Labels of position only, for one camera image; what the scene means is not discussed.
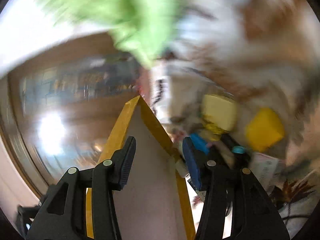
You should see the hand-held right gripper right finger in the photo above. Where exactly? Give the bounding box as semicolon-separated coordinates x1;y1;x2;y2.
182;137;290;240

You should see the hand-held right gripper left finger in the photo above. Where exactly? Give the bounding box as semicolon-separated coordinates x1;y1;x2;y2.
26;136;137;240

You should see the white tube with blue cap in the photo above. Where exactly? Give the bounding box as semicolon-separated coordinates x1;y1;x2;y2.
189;133;210;155

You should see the cardboard box with yellow tape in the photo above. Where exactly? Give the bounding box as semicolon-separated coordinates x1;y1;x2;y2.
86;95;196;240

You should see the black item with cyan cap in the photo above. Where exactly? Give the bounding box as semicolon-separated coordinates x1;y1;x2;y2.
221;134;252;168

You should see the pale yellow box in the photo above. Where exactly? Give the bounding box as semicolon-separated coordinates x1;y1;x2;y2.
201;94;238;133

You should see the white paper sheet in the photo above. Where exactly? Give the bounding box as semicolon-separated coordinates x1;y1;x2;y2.
249;152;280;189

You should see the yellow sponge block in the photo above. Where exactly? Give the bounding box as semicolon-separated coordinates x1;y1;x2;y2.
245;107;286;153

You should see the wooden wardrobe with glass doors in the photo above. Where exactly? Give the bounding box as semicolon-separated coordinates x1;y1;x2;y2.
0;32;150;200

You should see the printed blanket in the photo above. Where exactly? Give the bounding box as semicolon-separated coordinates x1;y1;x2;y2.
155;0;320;230

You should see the green cloth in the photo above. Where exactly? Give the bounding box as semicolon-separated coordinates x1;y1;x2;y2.
35;0;187;70

